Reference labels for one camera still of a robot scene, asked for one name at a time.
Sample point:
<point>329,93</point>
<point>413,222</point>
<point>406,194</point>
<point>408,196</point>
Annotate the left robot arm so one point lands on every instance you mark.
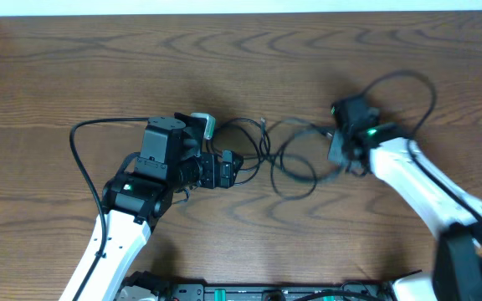
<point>171,160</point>

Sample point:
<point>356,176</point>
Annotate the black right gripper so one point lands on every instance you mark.
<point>342,135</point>

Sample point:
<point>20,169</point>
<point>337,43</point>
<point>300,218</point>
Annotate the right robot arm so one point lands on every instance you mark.
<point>452,215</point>

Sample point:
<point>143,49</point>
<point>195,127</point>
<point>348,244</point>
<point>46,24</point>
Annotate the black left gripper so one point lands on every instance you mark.
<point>215,178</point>

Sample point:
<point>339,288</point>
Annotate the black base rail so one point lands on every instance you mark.
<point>147,286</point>

